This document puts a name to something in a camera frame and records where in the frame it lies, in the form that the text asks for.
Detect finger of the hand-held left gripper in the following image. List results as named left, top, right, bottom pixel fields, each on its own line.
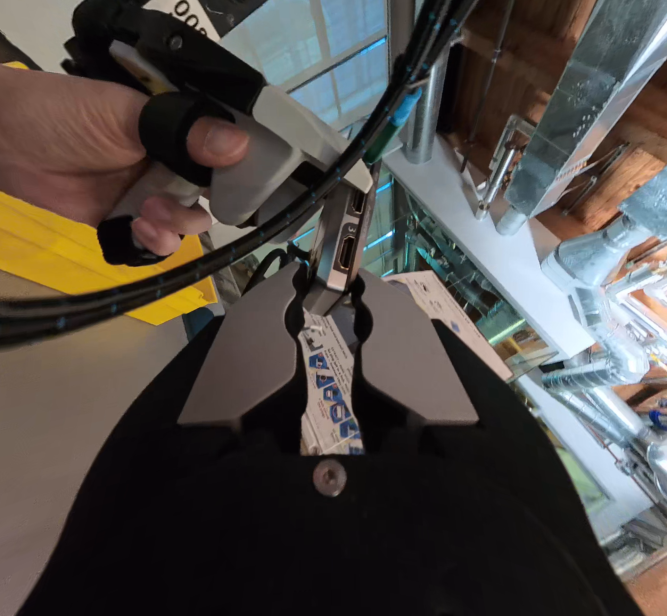
left=250, top=84, right=374, bottom=195
left=207, top=121, right=315, bottom=228

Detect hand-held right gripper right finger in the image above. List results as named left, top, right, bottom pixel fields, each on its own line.
left=349, top=267, right=481, bottom=426

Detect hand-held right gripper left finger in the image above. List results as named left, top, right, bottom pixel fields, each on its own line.
left=178, top=262, right=311, bottom=429

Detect braided hdmi cable green plugs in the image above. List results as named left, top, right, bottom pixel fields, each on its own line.
left=0, top=0, right=513, bottom=346

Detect silver port hub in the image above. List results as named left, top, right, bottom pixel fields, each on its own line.
left=303, top=163, right=382, bottom=316

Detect person's left hand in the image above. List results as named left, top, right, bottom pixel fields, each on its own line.
left=0, top=69, right=253, bottom=258

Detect printed instruction sheet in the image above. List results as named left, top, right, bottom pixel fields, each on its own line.
left=298, top=270, right=513, bottom=456

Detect silver ventilation duct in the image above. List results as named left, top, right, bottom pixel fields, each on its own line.
left=388, top=0, right=451, bottom=165
left=475, top=0, right=667, bottom=492

